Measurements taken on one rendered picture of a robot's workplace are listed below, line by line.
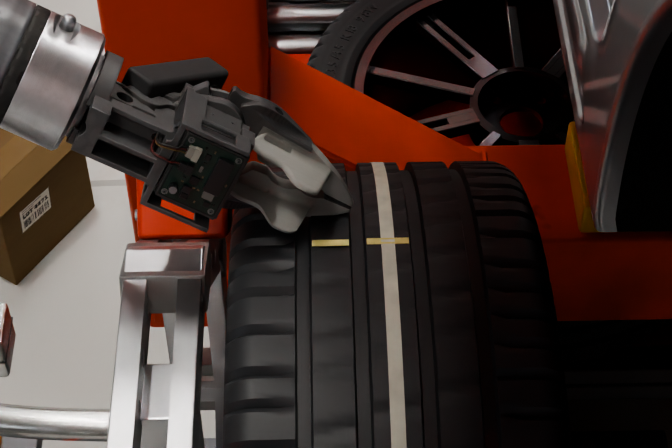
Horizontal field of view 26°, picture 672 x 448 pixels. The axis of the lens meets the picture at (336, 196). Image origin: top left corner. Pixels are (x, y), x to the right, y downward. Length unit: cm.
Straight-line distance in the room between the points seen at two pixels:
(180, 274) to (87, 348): 138
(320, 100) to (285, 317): 68
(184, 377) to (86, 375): 140
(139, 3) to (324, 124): 30
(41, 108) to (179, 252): 19
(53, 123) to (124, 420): 21
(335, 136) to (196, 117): 64
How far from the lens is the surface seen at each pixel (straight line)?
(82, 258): 261
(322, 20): 262
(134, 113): 101
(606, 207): 163
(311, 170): 106
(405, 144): 171
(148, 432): 109
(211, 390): 150
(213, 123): 102
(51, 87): 100
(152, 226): 121
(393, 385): 98
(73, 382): 245
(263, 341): 100
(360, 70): 216
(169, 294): 112
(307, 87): 166
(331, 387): 98
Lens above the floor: 199
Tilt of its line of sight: 48 degrees down
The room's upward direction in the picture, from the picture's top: straight up
